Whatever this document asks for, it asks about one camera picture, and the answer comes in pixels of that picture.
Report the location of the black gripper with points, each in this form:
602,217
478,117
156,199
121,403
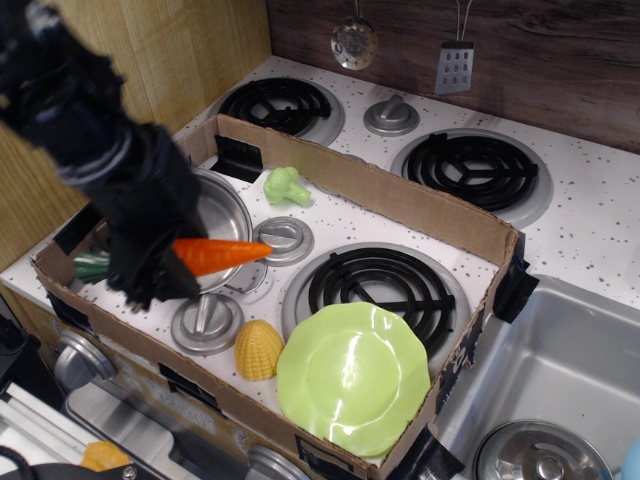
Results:
149,201

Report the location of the silver knob front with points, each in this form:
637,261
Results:
207,325

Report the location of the back right black burner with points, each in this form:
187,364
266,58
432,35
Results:
487,169

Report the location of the silver pot lid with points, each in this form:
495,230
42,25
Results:
536,449

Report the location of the hanging slotted metal spoon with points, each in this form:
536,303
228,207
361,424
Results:
354,41

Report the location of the orange toy carrot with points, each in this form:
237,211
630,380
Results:
200,256

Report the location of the silver oven knob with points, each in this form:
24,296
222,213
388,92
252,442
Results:
267,464
80,362

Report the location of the grey toy sink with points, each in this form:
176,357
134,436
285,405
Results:
571,357

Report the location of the stainless steel pot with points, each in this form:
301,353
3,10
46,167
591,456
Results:
226,217

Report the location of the orange toy piece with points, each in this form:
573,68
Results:
102,456

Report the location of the yellow toy corn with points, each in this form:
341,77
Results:
257,349

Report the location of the silver oven knob bottom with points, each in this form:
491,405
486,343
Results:
267,464

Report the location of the brown cardboard fence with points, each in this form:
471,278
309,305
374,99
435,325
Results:
400,206

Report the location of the light green plastic plate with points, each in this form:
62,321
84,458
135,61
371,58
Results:
353,374

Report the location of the silver knob back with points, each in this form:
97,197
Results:
392,117

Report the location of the light blue object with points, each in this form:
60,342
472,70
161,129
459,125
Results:
630,469

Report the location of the silver knob centre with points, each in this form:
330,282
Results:
291,240

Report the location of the silver oven knob left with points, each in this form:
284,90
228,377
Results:
80,362

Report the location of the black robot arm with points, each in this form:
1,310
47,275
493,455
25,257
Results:
60,96

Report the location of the hanging metal spatula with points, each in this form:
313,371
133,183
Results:
455,64

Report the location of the green toy broccoli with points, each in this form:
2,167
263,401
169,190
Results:
282,184

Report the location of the front right black burner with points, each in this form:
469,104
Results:
396,278

